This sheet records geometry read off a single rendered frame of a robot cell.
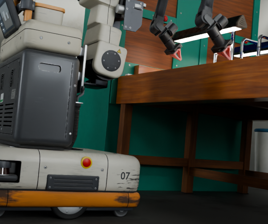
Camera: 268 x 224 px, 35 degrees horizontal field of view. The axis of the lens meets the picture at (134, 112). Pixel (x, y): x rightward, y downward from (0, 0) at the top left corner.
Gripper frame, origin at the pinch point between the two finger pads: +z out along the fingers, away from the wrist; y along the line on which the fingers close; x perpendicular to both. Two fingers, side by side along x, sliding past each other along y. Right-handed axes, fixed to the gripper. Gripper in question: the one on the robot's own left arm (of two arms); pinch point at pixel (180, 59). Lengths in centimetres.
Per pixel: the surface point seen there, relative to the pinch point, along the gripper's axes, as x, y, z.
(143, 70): 1.9, 40.3, 2.8
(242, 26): -25.6, -31.7, 0.9
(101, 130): 47, 56, 16
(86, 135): 51, 78, 20
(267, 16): -252, 154, 120
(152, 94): 27.9, 3.4, 3.6
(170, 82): 23.3, -12.9, -0.6
